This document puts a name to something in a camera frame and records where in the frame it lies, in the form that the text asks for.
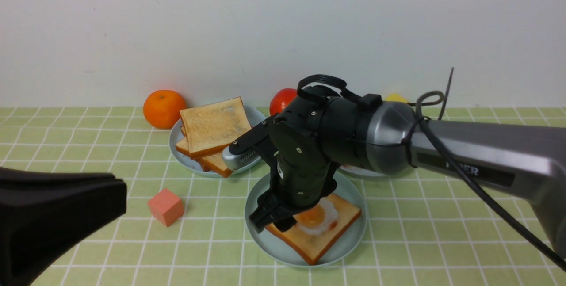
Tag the red yellow apple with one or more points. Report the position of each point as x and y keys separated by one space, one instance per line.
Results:
x=281 y=100

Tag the salmon red cube block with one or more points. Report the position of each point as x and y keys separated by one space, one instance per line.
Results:
x=166 y=207

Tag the yellow cube block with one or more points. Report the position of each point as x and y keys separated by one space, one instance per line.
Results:
x=395 y=97

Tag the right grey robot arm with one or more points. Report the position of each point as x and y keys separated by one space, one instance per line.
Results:
x=518 y=171

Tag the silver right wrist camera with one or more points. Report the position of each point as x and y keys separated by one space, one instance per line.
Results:
x=236 y=158

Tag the grey plate with eggs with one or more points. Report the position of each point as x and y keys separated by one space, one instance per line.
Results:
x=360 y=173

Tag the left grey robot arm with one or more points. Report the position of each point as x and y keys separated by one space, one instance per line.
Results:
x=44 y=214

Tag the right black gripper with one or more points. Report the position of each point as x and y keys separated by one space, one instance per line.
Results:
x=300 y=172

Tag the toast slice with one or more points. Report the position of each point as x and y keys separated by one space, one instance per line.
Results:
x=183 y=145
x=312 y=248
x=215 y=163
x=211 y=128

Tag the fried egg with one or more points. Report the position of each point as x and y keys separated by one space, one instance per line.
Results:
x=318 y=220

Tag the light blue centre plate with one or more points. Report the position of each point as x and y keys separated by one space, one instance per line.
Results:
x=277 y=248

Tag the orange fruit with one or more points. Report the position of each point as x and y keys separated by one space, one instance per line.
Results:
x=162 y=108

